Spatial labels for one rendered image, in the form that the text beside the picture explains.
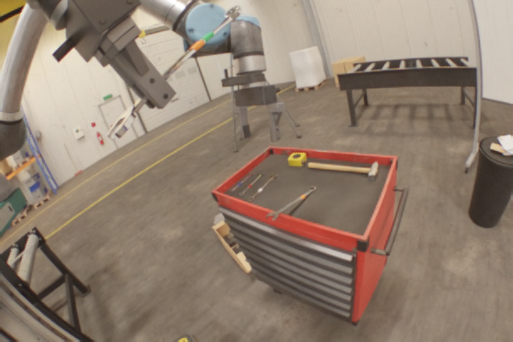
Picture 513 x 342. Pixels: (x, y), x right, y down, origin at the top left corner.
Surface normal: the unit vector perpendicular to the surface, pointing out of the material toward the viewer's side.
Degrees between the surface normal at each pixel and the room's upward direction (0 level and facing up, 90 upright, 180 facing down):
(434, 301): 0
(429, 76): 90
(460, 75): 90
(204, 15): 94
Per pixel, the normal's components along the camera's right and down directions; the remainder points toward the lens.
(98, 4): 0.74, 0.17
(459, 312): -0.29, -0.88
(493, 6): -0.88, 0.40
